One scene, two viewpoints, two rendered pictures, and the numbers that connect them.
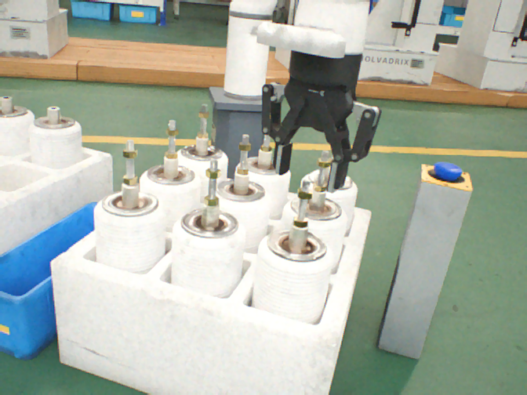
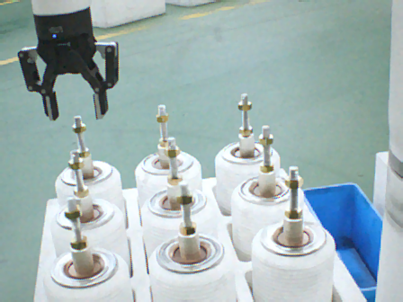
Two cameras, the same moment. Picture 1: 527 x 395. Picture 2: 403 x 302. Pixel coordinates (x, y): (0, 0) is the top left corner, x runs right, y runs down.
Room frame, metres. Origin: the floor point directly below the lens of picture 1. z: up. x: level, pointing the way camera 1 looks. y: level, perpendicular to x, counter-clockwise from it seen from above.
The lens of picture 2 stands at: (1.30, -0.19, 0.63)
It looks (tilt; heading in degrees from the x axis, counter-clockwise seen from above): 25 degrees down; 158
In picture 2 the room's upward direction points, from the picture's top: 4 degrees counter-clockwise
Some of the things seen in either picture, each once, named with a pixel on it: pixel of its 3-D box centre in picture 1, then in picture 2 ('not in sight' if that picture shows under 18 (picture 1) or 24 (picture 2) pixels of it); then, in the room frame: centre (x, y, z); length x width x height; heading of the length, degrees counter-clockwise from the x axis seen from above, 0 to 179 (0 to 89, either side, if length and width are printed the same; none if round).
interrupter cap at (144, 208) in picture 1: (130, 203); (246, 153); (0.58, 0.18, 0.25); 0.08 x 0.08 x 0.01
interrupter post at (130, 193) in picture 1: (130, 195); (246, 145); (0.58, 0.18, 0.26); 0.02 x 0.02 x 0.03
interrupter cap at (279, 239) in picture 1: (296, 245); (86, 173); (0.52, -0.05, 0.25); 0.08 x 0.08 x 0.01
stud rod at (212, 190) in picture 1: (212, 188); (164, 130); (0.55, 0.06, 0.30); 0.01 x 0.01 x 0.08; 42
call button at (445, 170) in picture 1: (446, 172); not in sight; (0.66, -0.27, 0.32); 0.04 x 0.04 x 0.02
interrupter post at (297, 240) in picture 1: (298, 236); (85, 165); (0.52, -0.05, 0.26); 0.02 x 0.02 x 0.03
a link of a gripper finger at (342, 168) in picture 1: (347, 168); (42, 98); (0.50, -0.09, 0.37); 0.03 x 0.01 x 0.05; 59
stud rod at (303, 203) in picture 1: (302, 208); (81, 141); (0.52, -0.05, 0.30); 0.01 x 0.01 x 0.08; 2
